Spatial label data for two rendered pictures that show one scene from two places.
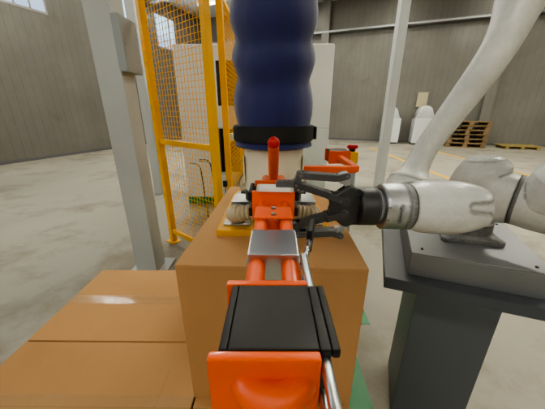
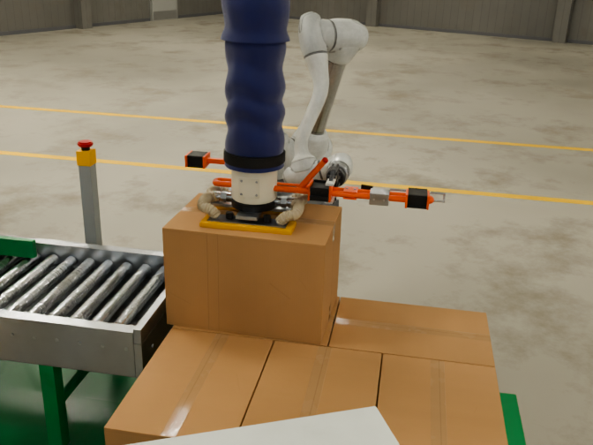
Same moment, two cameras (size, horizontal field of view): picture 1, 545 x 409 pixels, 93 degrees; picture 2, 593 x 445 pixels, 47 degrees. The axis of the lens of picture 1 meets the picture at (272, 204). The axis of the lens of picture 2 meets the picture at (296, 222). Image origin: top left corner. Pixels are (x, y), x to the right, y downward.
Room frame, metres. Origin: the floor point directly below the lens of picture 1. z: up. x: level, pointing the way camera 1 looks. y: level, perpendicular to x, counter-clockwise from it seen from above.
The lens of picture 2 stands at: (0.23, 2.35, 1.89)
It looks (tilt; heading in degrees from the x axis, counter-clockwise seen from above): 22 degrees down; 279
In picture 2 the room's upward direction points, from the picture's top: 2 degrees clockwise
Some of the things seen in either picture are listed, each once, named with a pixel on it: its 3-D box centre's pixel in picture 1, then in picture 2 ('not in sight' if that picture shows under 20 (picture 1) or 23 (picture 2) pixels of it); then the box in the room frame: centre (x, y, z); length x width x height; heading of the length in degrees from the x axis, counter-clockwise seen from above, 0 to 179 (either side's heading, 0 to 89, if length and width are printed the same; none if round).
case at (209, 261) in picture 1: (274, 268); (256, 264); (0.75, -0.01, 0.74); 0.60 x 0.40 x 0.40; 178
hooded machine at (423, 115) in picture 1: (422, 125); not in sight; (10.39, -5.78, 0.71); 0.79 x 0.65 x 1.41; 69
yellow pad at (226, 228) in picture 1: (242, 204); (248, 220); (0.76, 0.09, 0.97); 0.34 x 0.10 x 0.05; 0
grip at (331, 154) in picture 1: (336, 155); (198, 159); (1.06, -0.26, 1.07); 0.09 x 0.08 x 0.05; 90
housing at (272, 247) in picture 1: (273, 256); (379, 197); (0.30, 0.00, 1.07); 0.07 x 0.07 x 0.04; 0
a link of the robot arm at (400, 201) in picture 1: (390, 206); (337, 173); (0.48, -0.23, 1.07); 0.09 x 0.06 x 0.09; 179
